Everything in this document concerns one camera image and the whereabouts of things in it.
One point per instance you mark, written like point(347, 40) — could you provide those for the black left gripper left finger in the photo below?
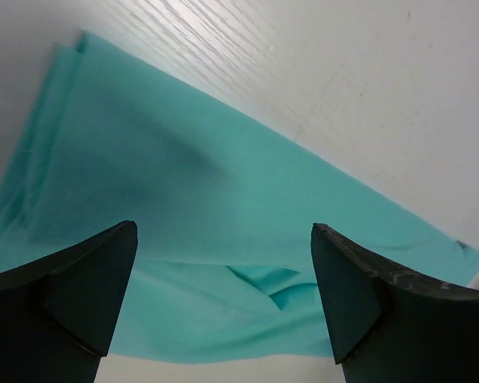
point(58, 314)

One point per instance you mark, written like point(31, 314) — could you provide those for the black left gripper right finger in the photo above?
point(390, 323)

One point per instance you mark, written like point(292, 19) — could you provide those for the teal green t-shirt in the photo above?
point(224, 208)

